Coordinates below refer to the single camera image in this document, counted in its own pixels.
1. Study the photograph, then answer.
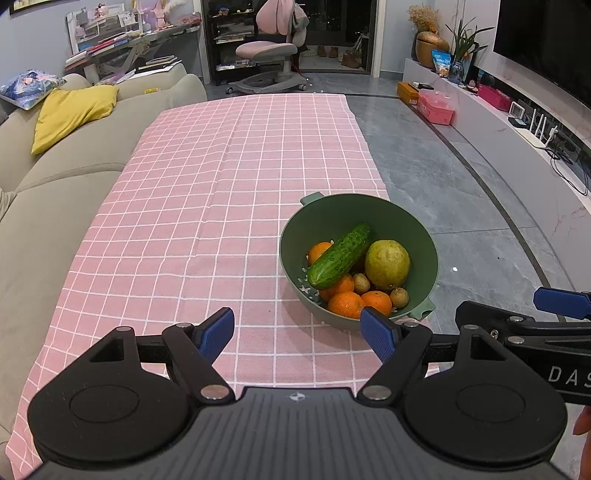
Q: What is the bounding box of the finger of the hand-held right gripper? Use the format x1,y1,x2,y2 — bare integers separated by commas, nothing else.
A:
455,300,591,402
533,287,591,320

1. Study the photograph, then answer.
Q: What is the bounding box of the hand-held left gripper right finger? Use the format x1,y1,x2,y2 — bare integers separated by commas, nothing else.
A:
358,307,506,404

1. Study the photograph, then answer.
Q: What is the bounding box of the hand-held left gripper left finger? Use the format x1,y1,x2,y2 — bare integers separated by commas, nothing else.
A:
88,307,236,404

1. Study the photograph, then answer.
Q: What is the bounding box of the orange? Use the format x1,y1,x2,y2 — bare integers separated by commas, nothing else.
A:
308,242,334,267
320,273,355,303
361,291,393,317
328,292,365,320

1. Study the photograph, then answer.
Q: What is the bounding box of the yellow green pear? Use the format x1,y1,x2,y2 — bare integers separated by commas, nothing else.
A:
365,240,411,291

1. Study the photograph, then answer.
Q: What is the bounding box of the green cucumber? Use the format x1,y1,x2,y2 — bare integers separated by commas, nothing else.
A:
307,224,371,291

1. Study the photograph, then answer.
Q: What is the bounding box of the green colander bowl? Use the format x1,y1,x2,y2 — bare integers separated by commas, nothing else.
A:
279,191,439,332

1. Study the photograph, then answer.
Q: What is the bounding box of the person's right hand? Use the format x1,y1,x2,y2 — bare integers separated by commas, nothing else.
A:
574,405,591,467

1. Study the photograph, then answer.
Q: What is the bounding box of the white tv cabinet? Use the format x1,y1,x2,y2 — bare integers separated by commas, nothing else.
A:
403,58,591,298

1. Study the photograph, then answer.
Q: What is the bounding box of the pink checkered tablecloth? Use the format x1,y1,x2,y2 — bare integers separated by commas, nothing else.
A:
7,92,439,480

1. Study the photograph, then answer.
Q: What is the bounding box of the white router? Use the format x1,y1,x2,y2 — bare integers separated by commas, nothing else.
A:
518,107,560,149

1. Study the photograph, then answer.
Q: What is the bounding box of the beige sofa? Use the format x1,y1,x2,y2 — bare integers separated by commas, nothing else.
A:
0,73,208,462

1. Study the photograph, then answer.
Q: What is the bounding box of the pink storage box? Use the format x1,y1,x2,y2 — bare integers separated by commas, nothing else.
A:
478,84,512,112

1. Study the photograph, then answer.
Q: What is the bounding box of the pink plastic basket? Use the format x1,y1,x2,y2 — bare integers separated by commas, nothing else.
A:
417,89,455,125

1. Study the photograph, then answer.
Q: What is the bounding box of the yellow box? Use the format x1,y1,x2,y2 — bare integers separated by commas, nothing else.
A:
397,80,422,105

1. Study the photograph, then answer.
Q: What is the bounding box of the black television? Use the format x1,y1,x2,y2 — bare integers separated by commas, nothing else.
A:
493,0,591,114

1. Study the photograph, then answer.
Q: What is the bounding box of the yellow pillow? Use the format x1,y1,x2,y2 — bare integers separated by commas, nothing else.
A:
31,84,120,156

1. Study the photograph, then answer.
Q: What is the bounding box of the green plant in glass jar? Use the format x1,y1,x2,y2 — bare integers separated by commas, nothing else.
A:
445,17,496,85

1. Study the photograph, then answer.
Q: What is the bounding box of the pink office chair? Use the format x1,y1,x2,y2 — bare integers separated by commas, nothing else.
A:
226,0,311,95

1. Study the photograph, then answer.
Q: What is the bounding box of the gold vase with dried flowers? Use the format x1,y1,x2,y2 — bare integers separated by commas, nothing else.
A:
407,4,451,70

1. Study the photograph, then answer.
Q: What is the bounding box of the black shelf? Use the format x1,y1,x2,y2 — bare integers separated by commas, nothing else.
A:
210,0,303,86

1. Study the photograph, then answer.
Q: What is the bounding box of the cluttered desk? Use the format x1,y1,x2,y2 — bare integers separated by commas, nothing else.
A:
64,7,202,86

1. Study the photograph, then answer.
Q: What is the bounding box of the printed pillow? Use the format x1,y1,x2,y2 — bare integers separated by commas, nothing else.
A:
0,69,66,112

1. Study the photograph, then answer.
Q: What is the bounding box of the black framed glass door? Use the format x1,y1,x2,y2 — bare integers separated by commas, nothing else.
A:
201,0,385,79

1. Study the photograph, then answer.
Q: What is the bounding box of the grey garment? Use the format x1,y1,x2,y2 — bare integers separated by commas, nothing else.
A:
291,0,311,34

